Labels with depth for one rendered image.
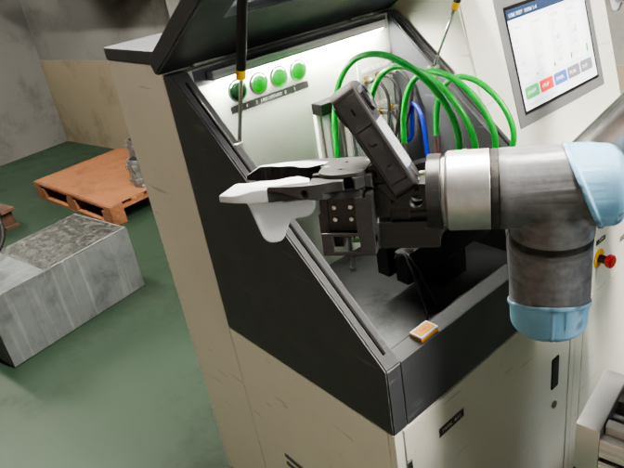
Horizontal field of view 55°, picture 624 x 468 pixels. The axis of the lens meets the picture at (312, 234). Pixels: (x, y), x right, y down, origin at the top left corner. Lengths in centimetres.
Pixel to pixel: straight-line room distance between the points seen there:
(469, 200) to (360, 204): 10
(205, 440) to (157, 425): 24
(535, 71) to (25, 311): 253
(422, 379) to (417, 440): 14
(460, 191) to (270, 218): 18
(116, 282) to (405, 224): 300
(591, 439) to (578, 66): 128
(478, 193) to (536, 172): 5
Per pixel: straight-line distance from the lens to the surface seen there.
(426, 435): 131
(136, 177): 466
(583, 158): 55
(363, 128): 55
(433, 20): 166
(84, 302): 341
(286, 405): 154
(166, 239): 169
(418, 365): 118
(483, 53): 165
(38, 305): 328
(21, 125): 711
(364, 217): 56
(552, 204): 55
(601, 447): 98
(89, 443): 268
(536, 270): 58
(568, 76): 196
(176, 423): 258
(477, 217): 55
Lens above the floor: 167
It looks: 27 degrees down
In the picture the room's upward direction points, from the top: 10 degrees counter-clockwise
